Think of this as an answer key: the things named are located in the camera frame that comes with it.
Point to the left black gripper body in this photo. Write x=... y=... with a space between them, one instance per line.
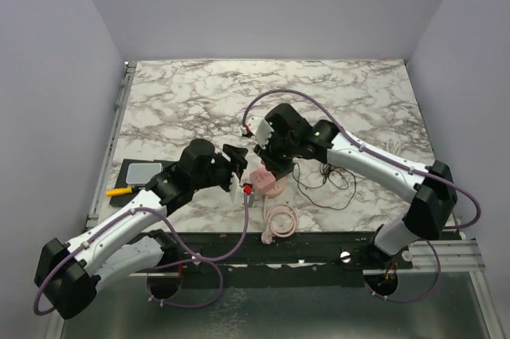
x=220 y=173

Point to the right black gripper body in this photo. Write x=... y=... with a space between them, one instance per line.
x=284 y=147

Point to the pink round power hub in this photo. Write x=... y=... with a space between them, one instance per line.
x=277 y=190

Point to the pink cube socket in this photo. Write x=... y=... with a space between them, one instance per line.
x=262 y=180

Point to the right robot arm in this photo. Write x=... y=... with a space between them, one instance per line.
x=425 y=188

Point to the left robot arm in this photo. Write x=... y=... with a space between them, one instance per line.
x=69 y=275

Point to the grey white rectangular box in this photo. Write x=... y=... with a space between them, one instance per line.
x=141 y=173

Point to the black foam mat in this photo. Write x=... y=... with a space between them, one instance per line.
x=121 y=201

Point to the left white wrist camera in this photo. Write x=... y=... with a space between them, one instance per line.
x=241 y=192

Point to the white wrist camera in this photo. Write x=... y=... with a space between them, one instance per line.
x=241 y=192
x=258 y=128

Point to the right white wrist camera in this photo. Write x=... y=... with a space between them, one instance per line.
x=258 y=128

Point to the black mounting base rail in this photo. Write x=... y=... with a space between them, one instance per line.
x=303 y=260

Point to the aluminium frame rail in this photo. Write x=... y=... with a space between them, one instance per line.
x=446 y=303

